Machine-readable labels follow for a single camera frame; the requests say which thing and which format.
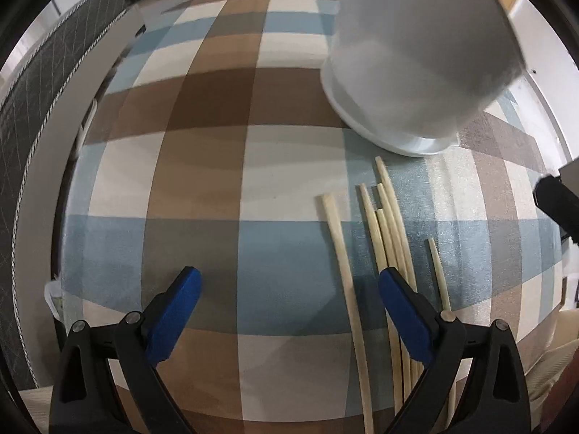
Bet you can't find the white grey utensil holder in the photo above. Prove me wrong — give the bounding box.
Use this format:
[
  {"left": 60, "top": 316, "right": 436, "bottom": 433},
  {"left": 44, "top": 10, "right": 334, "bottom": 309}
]
[{"left": 320, "top": 0, "right": 528, "bottom": 158}]

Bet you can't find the grey bed frame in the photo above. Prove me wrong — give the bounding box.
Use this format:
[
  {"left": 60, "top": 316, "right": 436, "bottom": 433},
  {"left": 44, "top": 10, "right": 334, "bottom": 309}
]
[{"left": 13, "top": 0, "right": 148, "bottom": 392}]

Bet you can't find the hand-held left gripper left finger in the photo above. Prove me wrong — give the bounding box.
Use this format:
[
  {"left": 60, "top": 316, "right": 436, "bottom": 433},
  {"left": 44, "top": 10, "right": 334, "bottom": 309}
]
[{"left": 49, "top": 266, "right": 203, "bottom": 434}]

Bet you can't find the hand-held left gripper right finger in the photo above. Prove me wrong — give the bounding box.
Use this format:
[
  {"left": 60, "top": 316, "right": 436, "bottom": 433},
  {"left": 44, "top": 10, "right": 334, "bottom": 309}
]
[{"left": 378, "top": 268, "right": 531, "bottom": 434}]

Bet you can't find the pile of wooden chopsticks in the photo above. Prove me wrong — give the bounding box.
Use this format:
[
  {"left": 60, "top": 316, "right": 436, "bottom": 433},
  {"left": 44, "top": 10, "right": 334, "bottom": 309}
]
[{"left": 321, "top": 156, "right": 455, "bottom": 434}]

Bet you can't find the beige ribbed cloth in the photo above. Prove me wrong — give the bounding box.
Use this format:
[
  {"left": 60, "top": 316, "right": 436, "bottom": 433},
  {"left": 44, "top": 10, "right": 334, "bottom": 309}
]
[{"left": 525, "top": 307, "right": 579, "bottom": 434}]

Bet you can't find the checkered tablecloth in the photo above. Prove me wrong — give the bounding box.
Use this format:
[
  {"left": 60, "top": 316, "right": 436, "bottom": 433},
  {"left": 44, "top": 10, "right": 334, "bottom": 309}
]
[{"left": 59, "top": 0, "right": 566, "bottom": 434}]

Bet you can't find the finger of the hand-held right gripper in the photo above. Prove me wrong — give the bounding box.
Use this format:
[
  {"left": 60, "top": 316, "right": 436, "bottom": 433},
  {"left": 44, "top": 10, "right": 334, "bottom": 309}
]
[{"left": 533, "top": 174, "right": 579, "bottom": 245}]

